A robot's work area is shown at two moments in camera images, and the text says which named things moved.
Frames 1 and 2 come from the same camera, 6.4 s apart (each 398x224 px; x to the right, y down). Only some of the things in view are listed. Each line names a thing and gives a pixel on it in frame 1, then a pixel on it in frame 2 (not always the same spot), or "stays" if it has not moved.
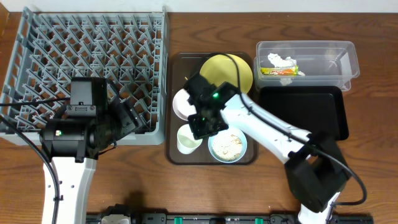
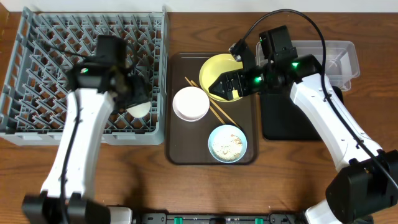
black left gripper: x=129 y=115 -> x=137 y=94
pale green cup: x=186 y=143 -> x=140 y=110
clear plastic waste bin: x=323 y=63 stays
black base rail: x=234 y=218 stays
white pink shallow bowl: x=181 y=106 stays
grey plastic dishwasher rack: x=126 y=45 stays
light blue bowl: x=228 y=146 stays
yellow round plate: x=220 y=68 stays
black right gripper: x=196 y=134 -> x=237 y=78
